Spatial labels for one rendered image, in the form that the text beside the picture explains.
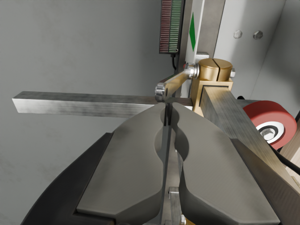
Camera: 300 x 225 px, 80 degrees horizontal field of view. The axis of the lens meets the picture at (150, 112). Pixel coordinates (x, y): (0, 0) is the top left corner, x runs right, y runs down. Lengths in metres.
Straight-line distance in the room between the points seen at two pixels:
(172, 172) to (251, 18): 0.51
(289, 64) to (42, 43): 1.24
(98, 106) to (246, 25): 0.41
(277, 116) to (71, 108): 0.32
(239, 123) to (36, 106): 0.32
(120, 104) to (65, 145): 1.48
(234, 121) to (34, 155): 1.91
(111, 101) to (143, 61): 0.88
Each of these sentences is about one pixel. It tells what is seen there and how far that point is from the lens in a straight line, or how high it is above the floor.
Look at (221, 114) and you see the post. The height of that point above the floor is 0.95.
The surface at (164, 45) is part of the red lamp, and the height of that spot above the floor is 0.70.
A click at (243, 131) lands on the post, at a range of 0.20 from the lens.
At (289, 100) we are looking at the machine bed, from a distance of 0.49.
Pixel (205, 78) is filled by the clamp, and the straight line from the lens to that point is 0.28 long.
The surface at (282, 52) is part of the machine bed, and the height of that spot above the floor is 0.68.
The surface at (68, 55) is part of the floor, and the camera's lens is 1.30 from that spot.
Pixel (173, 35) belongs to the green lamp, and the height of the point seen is 0.70.
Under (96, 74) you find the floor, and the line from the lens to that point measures 1.27.
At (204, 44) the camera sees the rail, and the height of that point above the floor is 0.70.
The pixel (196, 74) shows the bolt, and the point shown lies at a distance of 0.29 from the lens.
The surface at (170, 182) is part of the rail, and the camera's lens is 0.72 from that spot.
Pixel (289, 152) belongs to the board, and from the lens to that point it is 0.39.
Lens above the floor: 1.12
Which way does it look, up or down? 57 degrees down
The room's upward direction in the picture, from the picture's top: 175 degrees counter-clockwise
